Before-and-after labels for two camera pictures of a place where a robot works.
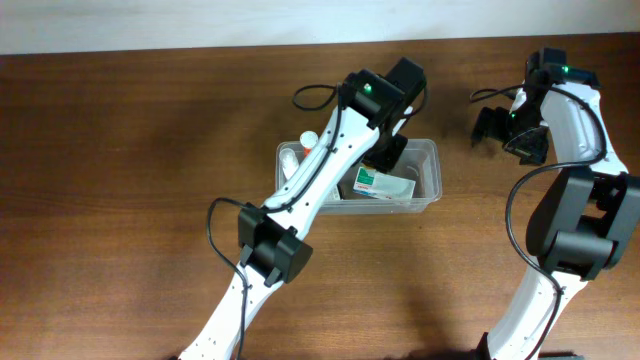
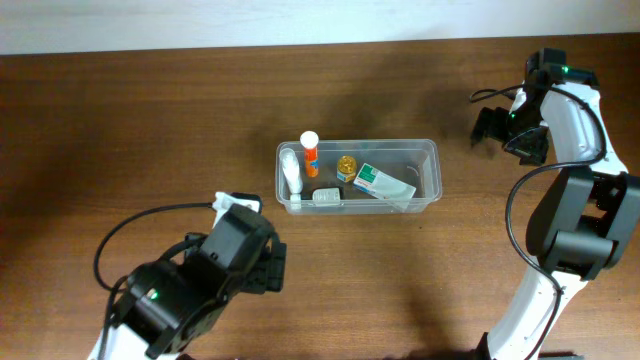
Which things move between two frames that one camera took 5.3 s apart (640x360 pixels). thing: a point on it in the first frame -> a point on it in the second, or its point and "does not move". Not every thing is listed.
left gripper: [387, 159] -> [272, 273]
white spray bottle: [289, 161] does not move
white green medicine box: [383, 185] does not move
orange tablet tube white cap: [308, 140] does not move
